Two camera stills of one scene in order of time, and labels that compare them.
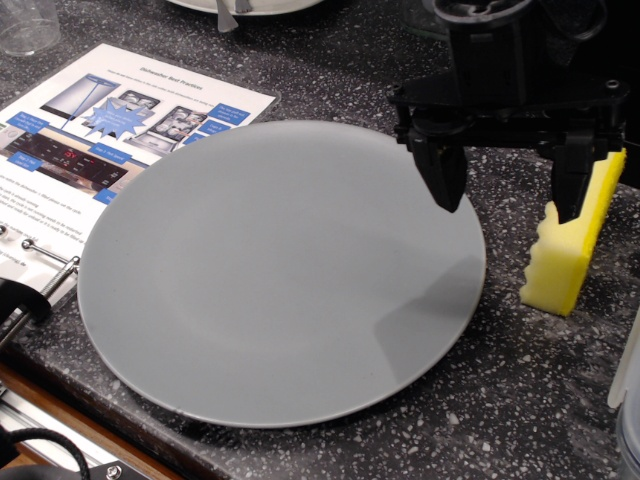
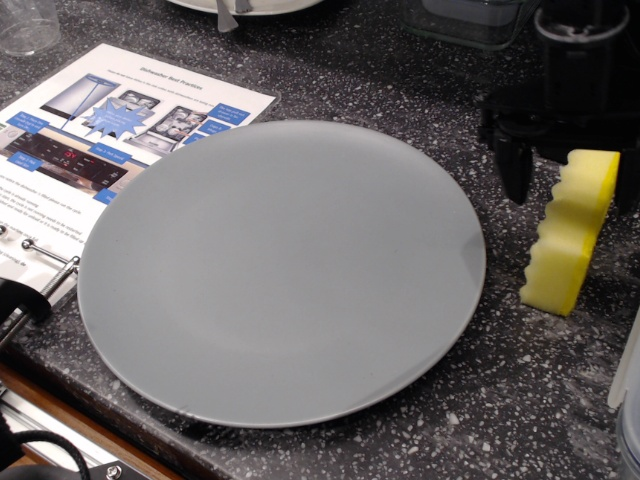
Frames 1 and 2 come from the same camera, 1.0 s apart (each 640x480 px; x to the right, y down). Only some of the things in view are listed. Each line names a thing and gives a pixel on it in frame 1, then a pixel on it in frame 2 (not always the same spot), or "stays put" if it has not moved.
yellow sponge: [563, 248] stays put
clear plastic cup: [29, 27] stays put
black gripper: [513, 79] → [590, 52]
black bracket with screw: [115, 470] stays put
